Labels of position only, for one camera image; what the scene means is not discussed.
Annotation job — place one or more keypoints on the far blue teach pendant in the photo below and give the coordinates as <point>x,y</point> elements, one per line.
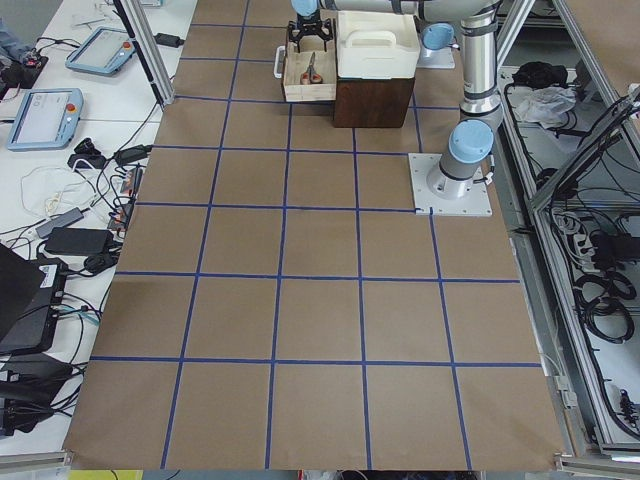
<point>103,53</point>

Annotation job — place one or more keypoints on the white plastic tray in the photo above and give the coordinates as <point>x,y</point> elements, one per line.
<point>374,45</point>

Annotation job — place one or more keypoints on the dark wooden drawer cabinet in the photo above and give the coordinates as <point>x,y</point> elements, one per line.
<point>372,103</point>

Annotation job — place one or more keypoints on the blue teach pendant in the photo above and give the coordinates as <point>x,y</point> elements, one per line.
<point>103,53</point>
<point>46,120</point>

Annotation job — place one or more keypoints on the orange grey scissors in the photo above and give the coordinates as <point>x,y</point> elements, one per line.
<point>310,76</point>

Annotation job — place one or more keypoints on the white drawer handle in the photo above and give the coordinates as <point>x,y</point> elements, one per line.
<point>279,61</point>

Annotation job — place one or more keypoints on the aluminium frame post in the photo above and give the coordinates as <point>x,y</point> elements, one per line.
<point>137,26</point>

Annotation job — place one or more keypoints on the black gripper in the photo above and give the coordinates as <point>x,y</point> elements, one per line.
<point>310,26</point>

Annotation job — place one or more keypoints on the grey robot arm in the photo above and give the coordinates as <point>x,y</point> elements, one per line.
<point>455,105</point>
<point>438,36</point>

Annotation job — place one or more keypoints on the near blue teach pendant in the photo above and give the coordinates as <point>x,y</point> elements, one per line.
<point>46,120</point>

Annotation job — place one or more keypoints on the dark wooden drawer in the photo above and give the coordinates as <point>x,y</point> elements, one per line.
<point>295,65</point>

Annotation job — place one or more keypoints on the black power adapter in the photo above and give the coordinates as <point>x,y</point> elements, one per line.
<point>78,241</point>

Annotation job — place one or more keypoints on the crumpled white cloth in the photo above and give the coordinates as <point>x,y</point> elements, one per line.
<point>548,107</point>

